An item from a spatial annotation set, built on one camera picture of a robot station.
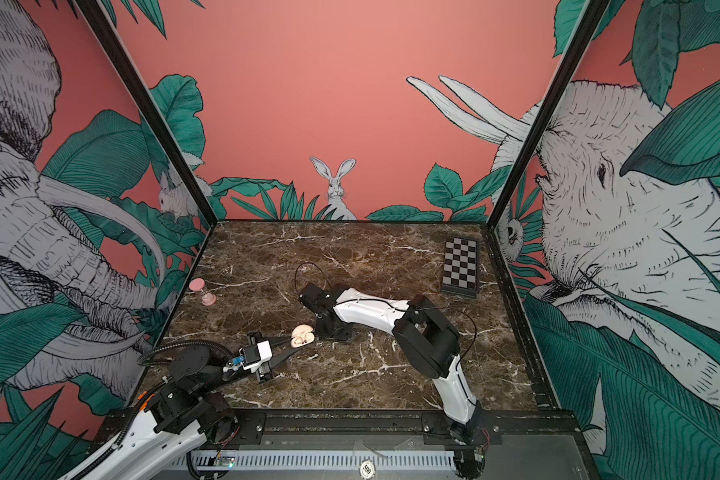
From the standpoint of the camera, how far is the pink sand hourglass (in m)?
0.92

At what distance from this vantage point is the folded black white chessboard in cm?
100

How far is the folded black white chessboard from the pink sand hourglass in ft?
2.58
